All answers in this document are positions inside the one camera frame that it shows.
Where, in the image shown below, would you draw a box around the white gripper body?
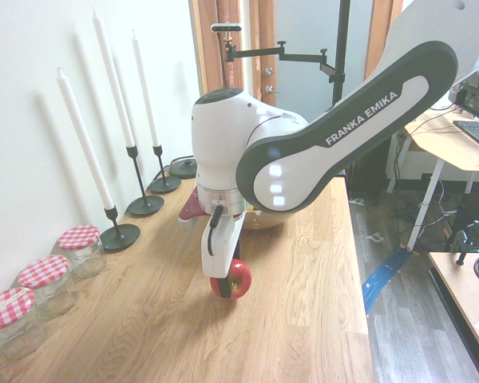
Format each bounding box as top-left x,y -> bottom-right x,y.
200,213 -> 247,279

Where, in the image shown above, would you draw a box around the red apple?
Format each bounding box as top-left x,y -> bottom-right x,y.
209,258 -> 253,301

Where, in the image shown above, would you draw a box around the dark red board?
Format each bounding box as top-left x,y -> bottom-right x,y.
178,190 -> 209,222

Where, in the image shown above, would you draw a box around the black candle holder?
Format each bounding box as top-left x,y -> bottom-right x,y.
125,144 -> 165,218
148,144 -> 183,195
99,206 -> 142,252

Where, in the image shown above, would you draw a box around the black round base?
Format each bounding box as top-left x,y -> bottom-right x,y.
153,156 -> 198,180

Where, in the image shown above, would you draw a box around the glass jar checkered lid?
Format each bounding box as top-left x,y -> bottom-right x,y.
17,255 -> 81,319
0,286 -> 49,361
56,224 -> 108,279

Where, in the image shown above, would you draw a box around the blue floor tape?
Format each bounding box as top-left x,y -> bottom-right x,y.
360,246 -> 413,317

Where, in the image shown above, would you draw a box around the medium white taper candle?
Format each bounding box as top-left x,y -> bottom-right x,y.
55,67 -> 116,211

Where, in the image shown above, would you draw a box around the shortest white taper candle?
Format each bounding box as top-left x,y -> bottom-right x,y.
131,30 -> 161,148

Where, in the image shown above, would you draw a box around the tallest white taper candle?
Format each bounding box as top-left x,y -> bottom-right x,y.
92,8 -> 137,149

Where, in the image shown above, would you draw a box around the wooden desk white legs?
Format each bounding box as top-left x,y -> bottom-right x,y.
402,106 -> 479,253

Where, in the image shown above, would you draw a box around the light wood side table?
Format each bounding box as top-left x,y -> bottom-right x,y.
428,250 -> 479,370

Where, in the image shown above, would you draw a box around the black keyboard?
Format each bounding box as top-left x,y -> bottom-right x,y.
452,119 -> 479,146

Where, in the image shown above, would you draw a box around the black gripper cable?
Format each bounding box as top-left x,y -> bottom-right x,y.
206,204 -> 225,257

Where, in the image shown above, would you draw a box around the wooden door frame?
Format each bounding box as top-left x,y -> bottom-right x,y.
188,0 -> 277,109

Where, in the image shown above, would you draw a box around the black camera stand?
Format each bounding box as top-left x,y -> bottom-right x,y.
222,0 -> 353,116

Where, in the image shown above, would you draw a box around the grey stereo camera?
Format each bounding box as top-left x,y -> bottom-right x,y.
210,22 -> 244,34

